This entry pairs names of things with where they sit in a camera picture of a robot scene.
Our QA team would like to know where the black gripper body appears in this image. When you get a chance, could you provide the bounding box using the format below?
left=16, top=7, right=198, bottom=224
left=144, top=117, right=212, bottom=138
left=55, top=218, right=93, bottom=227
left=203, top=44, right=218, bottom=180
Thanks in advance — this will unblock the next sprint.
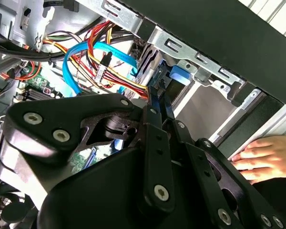
left=37, top=147, right=220, bottom=229

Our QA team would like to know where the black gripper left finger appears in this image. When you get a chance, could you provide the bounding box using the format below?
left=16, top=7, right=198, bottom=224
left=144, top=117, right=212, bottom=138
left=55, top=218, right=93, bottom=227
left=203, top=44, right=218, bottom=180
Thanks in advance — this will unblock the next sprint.
left=4, top=87, right=177, bottom=208

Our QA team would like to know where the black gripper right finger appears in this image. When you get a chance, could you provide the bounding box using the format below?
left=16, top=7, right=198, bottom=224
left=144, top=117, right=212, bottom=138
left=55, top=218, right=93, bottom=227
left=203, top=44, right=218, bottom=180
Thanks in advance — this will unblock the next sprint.
left=163, top=93, right=286, bottom=229

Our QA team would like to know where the hard disk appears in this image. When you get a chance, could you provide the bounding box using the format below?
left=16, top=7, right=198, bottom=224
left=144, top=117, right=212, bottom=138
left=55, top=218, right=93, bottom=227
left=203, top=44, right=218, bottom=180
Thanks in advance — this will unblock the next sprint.
left=149, top=63, right=191, bottom=101

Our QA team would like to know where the person's hand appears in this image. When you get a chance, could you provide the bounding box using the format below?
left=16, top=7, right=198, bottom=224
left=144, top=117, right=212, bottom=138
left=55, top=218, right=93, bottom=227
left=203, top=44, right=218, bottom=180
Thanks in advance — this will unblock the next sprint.
left=231, top=135, right=286, bottom=186

